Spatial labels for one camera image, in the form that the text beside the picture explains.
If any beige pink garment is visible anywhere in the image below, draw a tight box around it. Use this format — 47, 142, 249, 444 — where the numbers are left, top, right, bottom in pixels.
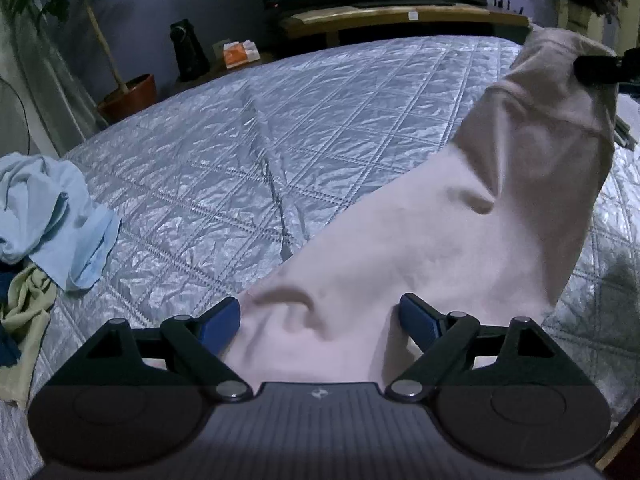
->
224, 28, 617, 387

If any silver quilted bed cover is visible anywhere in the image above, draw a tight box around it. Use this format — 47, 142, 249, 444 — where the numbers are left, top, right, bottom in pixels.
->
0, 34, 640, 480

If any pale green garment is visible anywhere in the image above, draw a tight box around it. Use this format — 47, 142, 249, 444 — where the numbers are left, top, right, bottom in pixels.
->
1, 263, 58, 411

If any navy blue garment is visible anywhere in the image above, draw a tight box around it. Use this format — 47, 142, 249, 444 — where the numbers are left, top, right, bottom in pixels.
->
0, 259, 23, 366

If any light blue sweatshirt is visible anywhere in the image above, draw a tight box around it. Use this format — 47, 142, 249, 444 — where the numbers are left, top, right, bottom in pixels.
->
1, 153, 120, 292

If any terracotta plant pot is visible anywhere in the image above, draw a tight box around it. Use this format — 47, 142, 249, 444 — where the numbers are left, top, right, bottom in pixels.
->
96, 74, 157, 125

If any black speaker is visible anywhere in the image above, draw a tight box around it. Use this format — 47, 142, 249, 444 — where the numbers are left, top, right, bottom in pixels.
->
169, 18, 210, 82

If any wooden tv bench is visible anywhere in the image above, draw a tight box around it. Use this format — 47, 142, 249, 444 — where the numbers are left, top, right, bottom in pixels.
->
169, 3, 533, 91

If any orange white box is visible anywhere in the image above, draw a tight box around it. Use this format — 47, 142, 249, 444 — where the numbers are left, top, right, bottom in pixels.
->
222, 40, 260, 70

